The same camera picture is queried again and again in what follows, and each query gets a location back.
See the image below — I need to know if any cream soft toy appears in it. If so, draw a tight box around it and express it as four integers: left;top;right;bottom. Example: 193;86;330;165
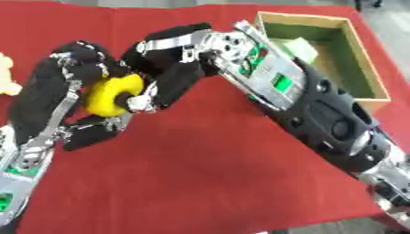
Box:
0;52;25;97

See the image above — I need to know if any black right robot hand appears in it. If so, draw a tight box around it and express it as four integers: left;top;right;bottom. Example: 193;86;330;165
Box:
112;21;221;114

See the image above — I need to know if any tan cardboard box green inside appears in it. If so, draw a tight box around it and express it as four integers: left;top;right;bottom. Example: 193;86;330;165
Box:
254;11;393;114

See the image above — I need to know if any pale green block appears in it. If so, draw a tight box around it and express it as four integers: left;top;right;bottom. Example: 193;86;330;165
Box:
280;37;320;65

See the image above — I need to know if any yellow ring toy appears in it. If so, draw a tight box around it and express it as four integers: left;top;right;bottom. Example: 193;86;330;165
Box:
81;72;147;118

